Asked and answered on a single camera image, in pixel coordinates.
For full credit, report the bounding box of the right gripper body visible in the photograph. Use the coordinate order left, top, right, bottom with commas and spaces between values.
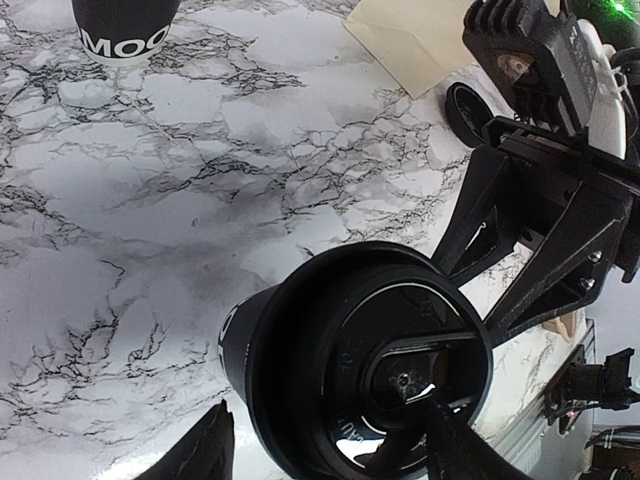
482, 114, 634, 281

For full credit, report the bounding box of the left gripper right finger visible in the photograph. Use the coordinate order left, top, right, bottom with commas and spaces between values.
422, 399, 529, 480

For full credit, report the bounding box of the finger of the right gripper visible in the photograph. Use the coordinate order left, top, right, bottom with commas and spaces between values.
485, 189, 630, 345
433, 147, 510, 280

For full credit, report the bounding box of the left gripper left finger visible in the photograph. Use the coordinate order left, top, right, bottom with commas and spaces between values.
135, 400, 235, 480

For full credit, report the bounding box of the black cup lid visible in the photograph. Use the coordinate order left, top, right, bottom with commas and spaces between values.
246, 241, 493, 479
445, 82, 494, 148

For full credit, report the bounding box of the black paper coffee cup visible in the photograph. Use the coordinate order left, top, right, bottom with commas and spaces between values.
217, 285, 278, 402

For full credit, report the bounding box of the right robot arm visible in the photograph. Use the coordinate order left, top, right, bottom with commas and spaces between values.
433, 1, 639, 345

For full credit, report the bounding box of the brown cardboard cup carrier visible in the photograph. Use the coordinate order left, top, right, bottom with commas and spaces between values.
542, 311, 580, 343

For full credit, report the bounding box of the cream paper bag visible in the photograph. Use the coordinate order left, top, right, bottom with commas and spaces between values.
344, 0, 473, 99

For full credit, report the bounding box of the black cup holding straws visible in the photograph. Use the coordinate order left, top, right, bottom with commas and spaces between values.
71, 0, 181, 67

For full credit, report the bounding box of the front aluminium rail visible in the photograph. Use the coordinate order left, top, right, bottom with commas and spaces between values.
473, 319, 596, 479

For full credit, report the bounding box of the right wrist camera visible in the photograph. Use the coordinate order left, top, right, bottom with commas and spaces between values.
462, 0, 597, 137

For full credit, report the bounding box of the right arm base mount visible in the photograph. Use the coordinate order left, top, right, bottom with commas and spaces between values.
543, 344, 639, 434

